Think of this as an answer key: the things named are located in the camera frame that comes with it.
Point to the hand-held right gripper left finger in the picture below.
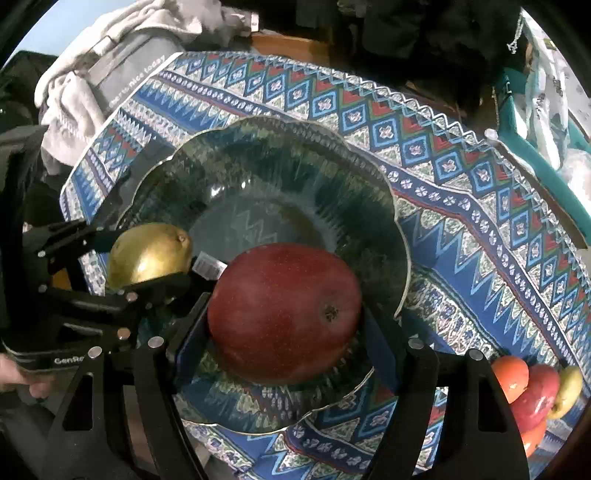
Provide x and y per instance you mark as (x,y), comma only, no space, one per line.
(191,339)

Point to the dark clothing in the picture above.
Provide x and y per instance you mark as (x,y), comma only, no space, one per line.
(429,41)

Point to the clear plastic bags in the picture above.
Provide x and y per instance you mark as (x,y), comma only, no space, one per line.
(549,92)

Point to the teal box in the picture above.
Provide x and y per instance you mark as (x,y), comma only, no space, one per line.
(531,143)

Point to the red apple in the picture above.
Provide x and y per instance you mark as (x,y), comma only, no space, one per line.
(535,397)

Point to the wooden furniture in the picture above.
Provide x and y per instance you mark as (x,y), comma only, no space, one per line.
(291,46)

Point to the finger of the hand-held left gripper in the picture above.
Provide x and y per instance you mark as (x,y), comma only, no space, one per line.
(92,300)
(69,235)

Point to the scalloped glass bowl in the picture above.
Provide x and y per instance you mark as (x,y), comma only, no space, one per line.
(286,175)

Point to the large yellow-green pear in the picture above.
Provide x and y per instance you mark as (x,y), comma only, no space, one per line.
(568,390)

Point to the blue patterned tablecloth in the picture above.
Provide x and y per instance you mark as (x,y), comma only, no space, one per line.
(461,258)

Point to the grey bag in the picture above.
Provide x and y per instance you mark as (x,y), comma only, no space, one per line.
(134,60)

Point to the person's left hand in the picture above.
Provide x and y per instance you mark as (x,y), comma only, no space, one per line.
(16,376)

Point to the red mango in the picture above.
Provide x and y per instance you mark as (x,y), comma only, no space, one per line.
(281,314)

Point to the white cloth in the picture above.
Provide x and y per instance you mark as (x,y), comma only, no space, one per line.
(69,101)

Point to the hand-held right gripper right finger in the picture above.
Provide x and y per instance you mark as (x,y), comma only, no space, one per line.
(379,344)

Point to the orange persimmon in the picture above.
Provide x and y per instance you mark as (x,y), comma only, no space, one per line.
(510,376)
(533,436)

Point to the yellow pear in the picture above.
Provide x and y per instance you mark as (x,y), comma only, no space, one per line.
(147,251)

